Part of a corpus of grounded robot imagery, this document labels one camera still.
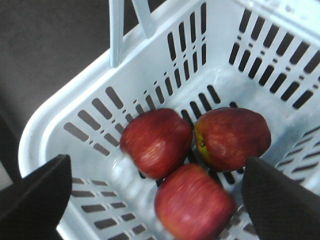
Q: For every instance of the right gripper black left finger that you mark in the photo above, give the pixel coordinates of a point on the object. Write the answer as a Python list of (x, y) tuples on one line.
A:
[(32, 208)]

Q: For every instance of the dark red apple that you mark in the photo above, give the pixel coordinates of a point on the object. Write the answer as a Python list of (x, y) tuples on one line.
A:
[(158, 142)]

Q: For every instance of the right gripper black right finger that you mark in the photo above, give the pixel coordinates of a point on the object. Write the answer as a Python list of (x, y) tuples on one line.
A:
[(279, 208)]

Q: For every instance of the red apple front tray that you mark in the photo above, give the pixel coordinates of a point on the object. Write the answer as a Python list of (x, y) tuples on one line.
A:
[(193, 206)]

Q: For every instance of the light blue plastic basket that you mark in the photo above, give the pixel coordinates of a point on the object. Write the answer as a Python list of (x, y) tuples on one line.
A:
[(191, 56)]

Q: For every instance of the red yellow apple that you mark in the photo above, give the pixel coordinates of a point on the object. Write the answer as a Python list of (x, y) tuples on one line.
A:
[(226, 137)]

